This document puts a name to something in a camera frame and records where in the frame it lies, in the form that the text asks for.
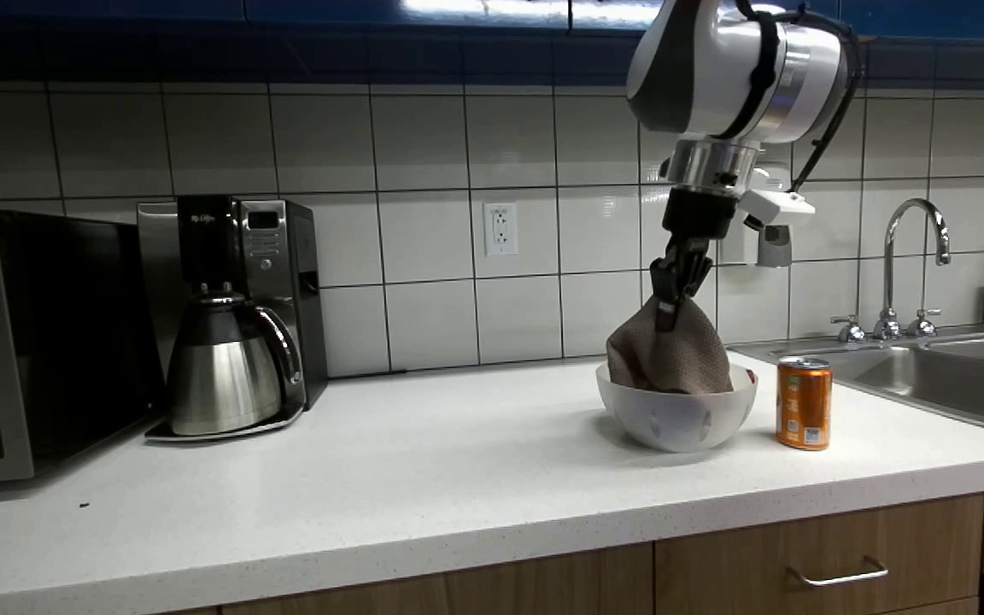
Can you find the black and silver microwave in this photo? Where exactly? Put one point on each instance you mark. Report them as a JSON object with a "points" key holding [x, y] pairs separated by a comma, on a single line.
{"points": [[48, 343]]}

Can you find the orange soda can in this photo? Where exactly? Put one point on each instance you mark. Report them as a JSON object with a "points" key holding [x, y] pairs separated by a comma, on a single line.
{"points": [[805, 405]]}

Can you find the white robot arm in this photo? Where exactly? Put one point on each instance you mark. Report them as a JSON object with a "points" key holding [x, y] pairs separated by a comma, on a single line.
{"points": [[734, 71]]}

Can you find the stainless steel double sink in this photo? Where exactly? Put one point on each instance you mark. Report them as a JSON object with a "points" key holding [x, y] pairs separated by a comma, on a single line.
{"points": [[959, 378]]}

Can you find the black coffee maker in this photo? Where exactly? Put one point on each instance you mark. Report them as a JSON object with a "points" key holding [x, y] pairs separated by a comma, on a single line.
{"points": [[273, 262]]}

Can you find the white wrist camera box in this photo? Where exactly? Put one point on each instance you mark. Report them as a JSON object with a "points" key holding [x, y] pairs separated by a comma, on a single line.
{"points": [[778, 207]]}

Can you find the white bowl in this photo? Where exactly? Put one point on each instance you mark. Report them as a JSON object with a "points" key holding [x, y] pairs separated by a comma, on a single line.
{"points": [[675, 422]]}

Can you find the white wall soap dispenser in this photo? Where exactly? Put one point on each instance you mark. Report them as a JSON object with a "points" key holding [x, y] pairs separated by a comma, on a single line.
{"points": [[778, 243]]}

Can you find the wooden drawer front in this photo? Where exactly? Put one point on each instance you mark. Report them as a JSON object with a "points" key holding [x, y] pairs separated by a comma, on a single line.
{"points": [[734, 557], [492, 585]]}

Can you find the white wall outlet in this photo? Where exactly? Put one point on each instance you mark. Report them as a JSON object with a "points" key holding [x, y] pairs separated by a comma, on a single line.
{"points": [[501, 228]]}

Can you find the blue upper cabinet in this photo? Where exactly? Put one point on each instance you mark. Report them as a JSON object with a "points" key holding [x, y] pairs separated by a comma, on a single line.
{"points": [[287, 38]]}

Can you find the beige waffle hand towel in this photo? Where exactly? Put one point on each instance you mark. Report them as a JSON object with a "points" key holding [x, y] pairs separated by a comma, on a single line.
{"points": [[675, 352]]}

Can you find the chrome faucet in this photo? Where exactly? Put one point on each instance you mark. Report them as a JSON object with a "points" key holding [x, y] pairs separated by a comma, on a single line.
{"points": [[891, 273]]}

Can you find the stainless steel carafe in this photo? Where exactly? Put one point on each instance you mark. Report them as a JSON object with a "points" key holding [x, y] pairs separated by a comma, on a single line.
{"points": [[222, 378]]}

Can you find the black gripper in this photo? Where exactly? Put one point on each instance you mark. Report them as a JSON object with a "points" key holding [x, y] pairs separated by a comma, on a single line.
{"points": [[698, 223]]}

